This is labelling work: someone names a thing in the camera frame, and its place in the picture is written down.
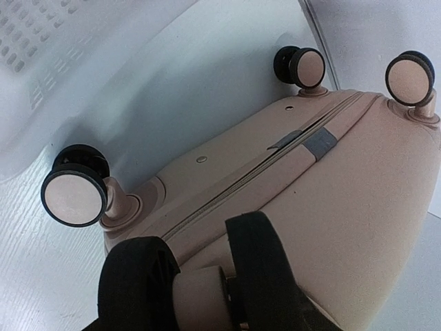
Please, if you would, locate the beige hard-shell suitcase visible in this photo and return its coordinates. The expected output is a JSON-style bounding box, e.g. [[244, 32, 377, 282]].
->
[[41, 46, 440, 330]]

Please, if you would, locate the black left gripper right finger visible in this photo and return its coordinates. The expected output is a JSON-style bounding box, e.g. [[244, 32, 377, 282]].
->
[[225, 212, 337, 330]]

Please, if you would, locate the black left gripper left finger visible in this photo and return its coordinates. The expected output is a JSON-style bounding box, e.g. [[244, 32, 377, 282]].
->
[[84, 237, 181, 330]]

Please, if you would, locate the white perforated plastic basket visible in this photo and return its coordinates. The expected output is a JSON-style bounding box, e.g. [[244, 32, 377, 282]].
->
[[0, 0, 304, 180]]

